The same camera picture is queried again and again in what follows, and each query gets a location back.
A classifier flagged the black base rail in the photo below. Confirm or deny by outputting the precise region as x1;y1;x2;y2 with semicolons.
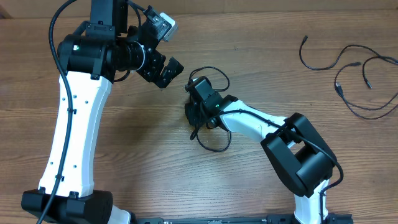
133;214;354;224

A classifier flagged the black USB cable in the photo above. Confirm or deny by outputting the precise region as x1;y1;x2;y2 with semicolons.
188;65;233;153

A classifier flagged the black thin cable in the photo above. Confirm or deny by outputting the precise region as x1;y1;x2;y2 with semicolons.
334;62;398;120
298;35;398;90

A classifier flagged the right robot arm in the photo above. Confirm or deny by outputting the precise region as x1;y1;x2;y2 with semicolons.
185;77;344;223

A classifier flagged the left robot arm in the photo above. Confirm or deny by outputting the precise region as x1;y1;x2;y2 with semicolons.
21;1;183;223

